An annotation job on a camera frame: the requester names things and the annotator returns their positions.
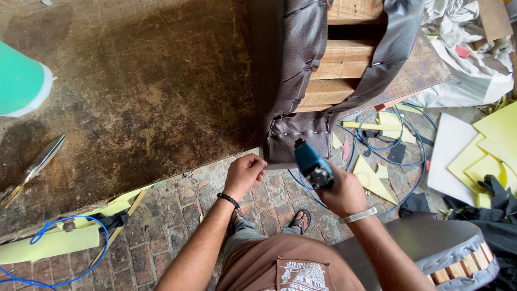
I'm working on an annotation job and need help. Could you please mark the person's left hand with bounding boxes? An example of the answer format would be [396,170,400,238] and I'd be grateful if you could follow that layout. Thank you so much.
[223,154,268,200]

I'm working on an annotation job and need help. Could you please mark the person's right hand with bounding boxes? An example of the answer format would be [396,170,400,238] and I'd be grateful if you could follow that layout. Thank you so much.
[314,161,368,219]

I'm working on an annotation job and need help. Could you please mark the blue pneumatic staple gun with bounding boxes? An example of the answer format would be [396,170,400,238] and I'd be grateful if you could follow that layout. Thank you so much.
[294,138,336,190]

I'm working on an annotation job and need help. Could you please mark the brown leather upholstered wooden frame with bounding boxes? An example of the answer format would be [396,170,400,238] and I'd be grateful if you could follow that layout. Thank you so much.
[248,0,425,170]

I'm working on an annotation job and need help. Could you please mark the silver metal bangle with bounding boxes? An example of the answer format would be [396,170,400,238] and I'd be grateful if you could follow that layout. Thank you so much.
[338,206,378,224]

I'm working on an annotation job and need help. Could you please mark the person's right sandalled foot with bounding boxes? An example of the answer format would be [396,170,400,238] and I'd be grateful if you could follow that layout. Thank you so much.
[288,209,312,235]

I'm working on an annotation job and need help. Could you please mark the person's sandalled foot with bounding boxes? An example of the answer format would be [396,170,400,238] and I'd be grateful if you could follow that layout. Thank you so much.
[229,208,246,231]
[288,209,312,235]

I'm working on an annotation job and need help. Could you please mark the yellow foam triangle scrap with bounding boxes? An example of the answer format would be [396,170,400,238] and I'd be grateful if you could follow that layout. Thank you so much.
[352,155,398,205]

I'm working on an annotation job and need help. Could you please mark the black fabric scrap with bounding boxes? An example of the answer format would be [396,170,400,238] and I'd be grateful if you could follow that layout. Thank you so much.
[387,142,407,164]

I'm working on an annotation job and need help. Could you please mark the person's grey trousers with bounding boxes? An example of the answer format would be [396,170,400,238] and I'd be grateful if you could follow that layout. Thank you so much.
[221,218,301,267]

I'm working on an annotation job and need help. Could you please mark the person's left sandalled foot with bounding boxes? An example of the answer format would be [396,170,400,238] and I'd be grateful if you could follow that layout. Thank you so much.
[229,208,246,231]

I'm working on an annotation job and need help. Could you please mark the grey upholstered wooden seat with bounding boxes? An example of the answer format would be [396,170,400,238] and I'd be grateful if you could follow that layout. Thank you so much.
[332,212,501,291]

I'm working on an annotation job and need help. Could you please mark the white foam sheet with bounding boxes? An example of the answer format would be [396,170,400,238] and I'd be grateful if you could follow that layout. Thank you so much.
[427,112,479,207]

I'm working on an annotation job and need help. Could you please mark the heap of yellow foam sheets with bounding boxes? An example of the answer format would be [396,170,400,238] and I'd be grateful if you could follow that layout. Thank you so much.
[447,101,517,209]

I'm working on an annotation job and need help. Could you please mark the black fabric heap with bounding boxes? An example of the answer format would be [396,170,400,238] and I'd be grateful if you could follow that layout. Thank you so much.
[442,175,517,291]

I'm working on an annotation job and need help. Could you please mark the heap of white cloth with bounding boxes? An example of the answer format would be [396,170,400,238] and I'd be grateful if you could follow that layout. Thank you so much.
[406,0,517,109]

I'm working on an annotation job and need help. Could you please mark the wooden stick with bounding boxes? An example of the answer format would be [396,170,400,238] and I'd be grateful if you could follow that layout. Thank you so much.
[90,189,147,267]

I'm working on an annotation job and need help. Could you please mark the cardboard tube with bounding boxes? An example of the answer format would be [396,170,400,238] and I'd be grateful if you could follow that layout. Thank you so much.
[473,36,513,55]

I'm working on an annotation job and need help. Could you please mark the yellow foam strip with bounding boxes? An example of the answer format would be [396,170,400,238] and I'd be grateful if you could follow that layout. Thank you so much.
[0,181,164,265]

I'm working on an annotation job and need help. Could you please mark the metal scissors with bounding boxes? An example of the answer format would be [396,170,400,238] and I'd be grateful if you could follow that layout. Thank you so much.
[0,134,66,209]

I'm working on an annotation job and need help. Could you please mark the green foam roll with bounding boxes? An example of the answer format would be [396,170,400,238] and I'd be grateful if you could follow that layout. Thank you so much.
[0,40,57,118]

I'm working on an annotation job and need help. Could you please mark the blue air hose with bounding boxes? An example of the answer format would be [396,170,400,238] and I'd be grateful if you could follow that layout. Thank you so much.
[288,103,438,219]

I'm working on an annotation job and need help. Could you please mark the black braided bracelet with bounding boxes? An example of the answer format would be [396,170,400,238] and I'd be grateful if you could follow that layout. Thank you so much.
[216,192,240,209]

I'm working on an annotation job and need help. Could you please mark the blue hose loop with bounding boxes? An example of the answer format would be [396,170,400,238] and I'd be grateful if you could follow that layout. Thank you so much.
[0,215,110,291]

